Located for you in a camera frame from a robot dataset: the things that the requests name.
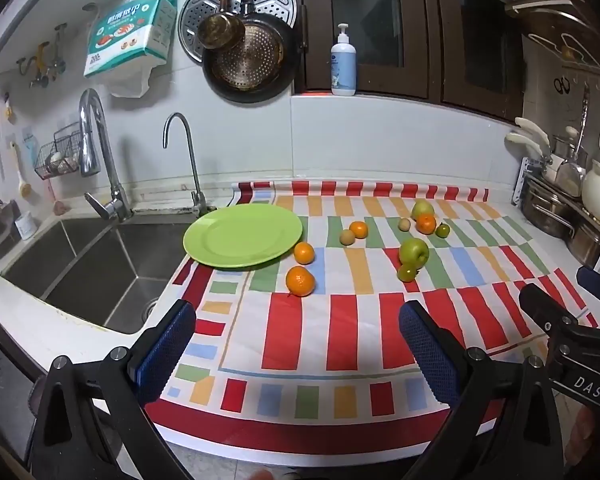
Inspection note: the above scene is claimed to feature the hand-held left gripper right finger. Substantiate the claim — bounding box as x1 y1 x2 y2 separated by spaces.
399 301 578 480

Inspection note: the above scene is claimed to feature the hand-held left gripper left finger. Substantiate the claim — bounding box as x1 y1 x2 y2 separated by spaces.
27 299 197 480

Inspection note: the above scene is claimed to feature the green apple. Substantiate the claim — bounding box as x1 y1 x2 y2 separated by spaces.
399 238 430 267

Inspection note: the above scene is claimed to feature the green plate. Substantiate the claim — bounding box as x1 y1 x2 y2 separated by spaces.
183 203 303 268

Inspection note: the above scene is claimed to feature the person's right hand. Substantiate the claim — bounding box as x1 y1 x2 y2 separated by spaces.
570 405 597 468

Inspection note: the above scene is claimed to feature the striped colourful tablecloth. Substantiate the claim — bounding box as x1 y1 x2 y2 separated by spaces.
144 180 598 463

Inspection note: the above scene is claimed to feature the steel spatula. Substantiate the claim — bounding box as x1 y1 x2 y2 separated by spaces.
555 85 592 197

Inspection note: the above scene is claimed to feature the steel kitchen sink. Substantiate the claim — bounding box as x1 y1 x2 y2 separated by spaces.
0 212 201 336

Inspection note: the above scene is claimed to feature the white knife rack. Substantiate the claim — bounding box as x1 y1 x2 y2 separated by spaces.
512 157 537 206

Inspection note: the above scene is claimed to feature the small white cup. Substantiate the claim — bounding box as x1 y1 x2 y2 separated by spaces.
16 211 38 240

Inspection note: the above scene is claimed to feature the thin gooseneck faucet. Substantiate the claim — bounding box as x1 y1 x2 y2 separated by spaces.
162 112 216 216

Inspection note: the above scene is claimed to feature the large chrome faucet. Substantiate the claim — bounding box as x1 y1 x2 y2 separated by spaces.
78 88 133 222

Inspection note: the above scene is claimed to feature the dish brush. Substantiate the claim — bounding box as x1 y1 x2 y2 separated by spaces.
7 142 33 198

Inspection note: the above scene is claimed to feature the clear plastic bag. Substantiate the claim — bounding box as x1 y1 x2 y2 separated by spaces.
99 0 182 98

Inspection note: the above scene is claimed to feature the white pump bottle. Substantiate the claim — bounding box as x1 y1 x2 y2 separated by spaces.
330 23 357 96

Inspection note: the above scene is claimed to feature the copper perforated strainer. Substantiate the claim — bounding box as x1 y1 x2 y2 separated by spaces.
215 25 285 88

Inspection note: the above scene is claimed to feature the black frying pan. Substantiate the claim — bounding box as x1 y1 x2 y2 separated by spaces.
201 0 301 105

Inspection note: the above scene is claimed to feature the green and white tissue pack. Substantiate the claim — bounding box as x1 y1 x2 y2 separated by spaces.
83 0 178 78

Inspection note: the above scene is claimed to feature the small brass pot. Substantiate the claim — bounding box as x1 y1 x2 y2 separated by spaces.
196 0 246 50

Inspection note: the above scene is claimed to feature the white-handled knife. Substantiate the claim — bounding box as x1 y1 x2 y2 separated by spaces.
515 117 552 153
505 132 543 161

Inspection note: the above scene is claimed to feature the black wire basket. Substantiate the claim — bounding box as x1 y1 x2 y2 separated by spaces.
34 122 88 180

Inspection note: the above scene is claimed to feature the dark wooden window frame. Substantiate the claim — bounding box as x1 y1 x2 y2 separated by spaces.
287 0 526 123

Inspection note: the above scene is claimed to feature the yellow wall hook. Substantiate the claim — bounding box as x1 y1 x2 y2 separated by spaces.
16 42 51 87

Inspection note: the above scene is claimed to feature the metal wall hook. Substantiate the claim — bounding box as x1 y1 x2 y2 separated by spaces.
50 24 69 78

